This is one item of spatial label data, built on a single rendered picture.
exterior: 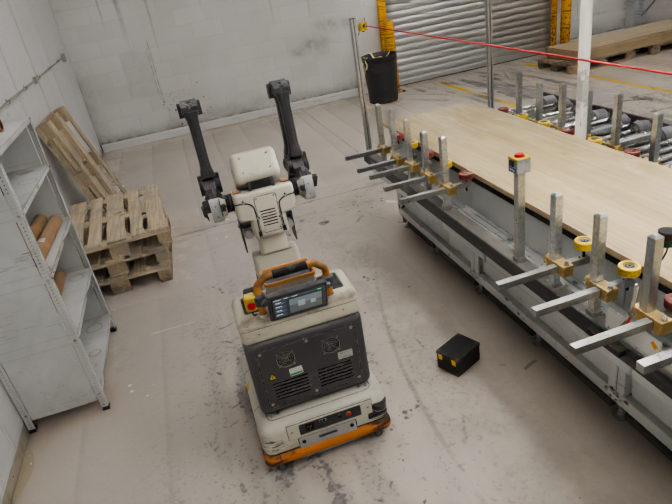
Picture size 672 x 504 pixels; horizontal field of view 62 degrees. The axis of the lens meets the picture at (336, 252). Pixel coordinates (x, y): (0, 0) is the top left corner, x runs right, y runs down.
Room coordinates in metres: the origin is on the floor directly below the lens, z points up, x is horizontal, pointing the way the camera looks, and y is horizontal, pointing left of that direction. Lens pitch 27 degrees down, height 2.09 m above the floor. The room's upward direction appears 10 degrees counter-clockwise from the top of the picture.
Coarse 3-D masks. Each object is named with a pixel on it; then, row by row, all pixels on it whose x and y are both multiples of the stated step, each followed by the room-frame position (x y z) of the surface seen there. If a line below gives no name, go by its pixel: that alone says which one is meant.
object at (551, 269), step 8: (576, 256) 2.03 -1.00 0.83; (552, 264) 2.00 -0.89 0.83; (576, 264) 1.99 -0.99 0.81; (584, 264) 2.01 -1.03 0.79; (528, 272) 1.97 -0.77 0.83; (536, 272) 1.96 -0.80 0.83; (544, 272) 1.96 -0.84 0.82; (552, 272) 1.97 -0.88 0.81; (504, 280) 1.94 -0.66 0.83; (512, 280) 1.93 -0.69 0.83; (520, 280) 1.93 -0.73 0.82; (528, 280) 1.94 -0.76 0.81; (496, 288) 1.93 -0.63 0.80; (504, 288) 1.92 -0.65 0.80
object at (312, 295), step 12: (324, 276) 2.08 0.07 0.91; (288, 288) 1.96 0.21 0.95; (300, 288) 1.96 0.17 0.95; (312, 288) 1.97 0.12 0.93; (324, 288) 1.99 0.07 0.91; (264, 300) 1.99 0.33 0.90; (276, 300) 1.94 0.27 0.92; (288, 300) 1.96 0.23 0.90; (300, 300) 1.98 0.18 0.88; (312, 300) 2.00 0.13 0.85; (324, 300) 2.03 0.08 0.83; (276, 312) 1.97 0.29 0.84; (288, 312) 2.00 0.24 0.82; (300, 312) 2.02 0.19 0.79
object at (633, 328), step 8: (664, 312) 1.52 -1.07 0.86; (640, 320) 1.50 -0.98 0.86; (648, 320) 1.49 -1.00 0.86; (616, 328) 1.48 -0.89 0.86; (624, 328) 1.48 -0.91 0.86; (632, 328) 1.47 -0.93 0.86; (640, 328) 1.47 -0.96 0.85; (648, 328) 1.48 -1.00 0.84; (592, 336) 1.46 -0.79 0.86; (600, 336) 1.46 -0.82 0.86; (608, 336) 1.45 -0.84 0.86; (616, 336) 1.45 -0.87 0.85; (624, 336) 1.46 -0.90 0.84; (576, 344) 1.44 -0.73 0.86; (584, 344) 1.43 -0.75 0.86; (592, 344) 1.43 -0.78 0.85; (600, 344) 1.44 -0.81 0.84; (576, 352) 1.42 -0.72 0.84; (584, 352) 1.43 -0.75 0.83
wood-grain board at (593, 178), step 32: (416, 128) 4.05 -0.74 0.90; (448, 128) 3.91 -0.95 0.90; (480, 128) 3.78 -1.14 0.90; (512, 128) 3.66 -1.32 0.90; (544, 128) 3.55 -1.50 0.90; (480, 160) 3.16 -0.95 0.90; (544, 160) 2.99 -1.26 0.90; (576, 160) 2.90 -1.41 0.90; (608, 160) 2.83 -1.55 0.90; (640, 160) 2.75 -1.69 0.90; (512, 192) 2.63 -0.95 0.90; (544, 192) 2.56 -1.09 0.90; (576, 192) 2.50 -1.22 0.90; (608, 192) 2.43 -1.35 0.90; (640, 192) 2.38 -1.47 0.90; (576, 224) 2.17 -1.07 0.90; (608, 224) 2.12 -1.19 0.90; (640, 224) 2.08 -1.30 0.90; (640, 256) 1.83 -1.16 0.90
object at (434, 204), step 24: (384, 168) 3.88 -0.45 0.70; (408, 192) 3.47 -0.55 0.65; (456, 216) 2.87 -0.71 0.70; (480, 240) 2.56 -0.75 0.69; (504, 264) 2.34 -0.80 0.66; (528, 264) 2.23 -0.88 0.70; (552, 288) 2.01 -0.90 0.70; (576, 312) 1.83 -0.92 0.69; (600, 312) 1.77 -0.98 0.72; (624, 360) 1.57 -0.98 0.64
